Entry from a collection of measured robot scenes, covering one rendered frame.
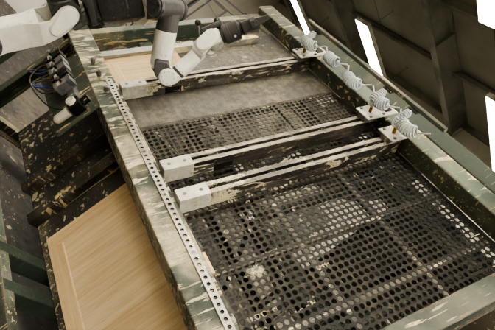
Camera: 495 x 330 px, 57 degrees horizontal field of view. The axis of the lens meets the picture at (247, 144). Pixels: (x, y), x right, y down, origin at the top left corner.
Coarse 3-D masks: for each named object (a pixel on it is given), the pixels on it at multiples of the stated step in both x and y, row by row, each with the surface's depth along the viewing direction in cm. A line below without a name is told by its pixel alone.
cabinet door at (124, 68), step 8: (136, 56) 247; (144, 56) 248; (176, 56) 253; (112, 64) 238; (120, 64) 239; (128, 64) 241; (136, 64) 242; (144, 64) 243; (112, 72) 232; (120, 72) 233; (128, 72) 234; (136, 72) 235; (144, 72) 236; (152, 72) 237; (120, 80) 227
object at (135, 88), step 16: (304, 48) 255; (320, 48) 264; (240, 64) 244; (256, 64) 248; (272, 64) 249; (288, 64) 253; (304, 64) 259; (128, 80) 218; (144, 80) 220; (192, 80) 229; (208, 80) 234; (224, 80) 239; (240, 80) 244; (128, 96) 218; (144, 96) 222
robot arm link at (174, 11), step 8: (168, 0) 182; (176, 0) 186; (168, 8) 182; (176, 8) 185; (168, 16) 185; (176, 16) 187; (160, 24) 187; (168, 24) 186; (176, 24) 188; (176, 32) 191
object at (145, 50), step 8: (240, 40) 274; (248, 40) 277; (256, 40) 280; (136, 48) 250; (144, 48) 251; (176, 48) 257; (184, 48) 259; (104, 56) 240; (112, 56) 242; (120, 56) 244; (128, 56) 246
